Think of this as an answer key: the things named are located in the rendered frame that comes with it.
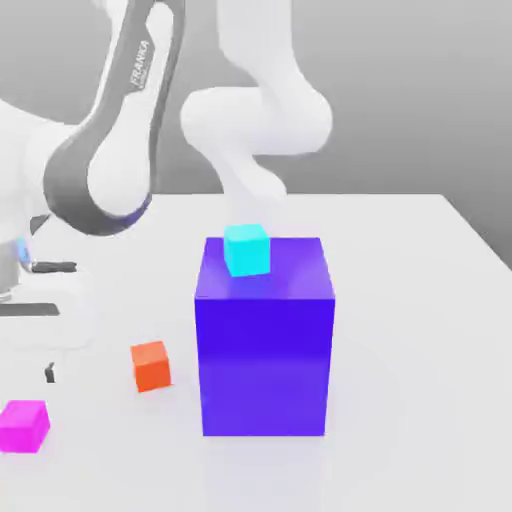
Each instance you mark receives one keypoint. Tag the large purple box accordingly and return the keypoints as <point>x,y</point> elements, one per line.
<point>264,360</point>

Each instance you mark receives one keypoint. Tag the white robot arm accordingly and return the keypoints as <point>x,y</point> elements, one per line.
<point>256,120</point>

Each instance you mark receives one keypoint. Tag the small magenta cube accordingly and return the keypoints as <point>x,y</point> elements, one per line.
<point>22,428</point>

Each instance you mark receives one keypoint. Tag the small cyan cube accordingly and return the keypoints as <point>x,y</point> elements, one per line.
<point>248,252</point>

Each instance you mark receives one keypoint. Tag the small orange cube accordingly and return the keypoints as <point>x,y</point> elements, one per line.
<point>152,370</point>

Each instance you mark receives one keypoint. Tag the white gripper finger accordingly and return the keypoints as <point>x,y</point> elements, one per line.
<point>50,374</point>

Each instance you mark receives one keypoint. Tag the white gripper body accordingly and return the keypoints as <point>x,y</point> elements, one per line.
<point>68,320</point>

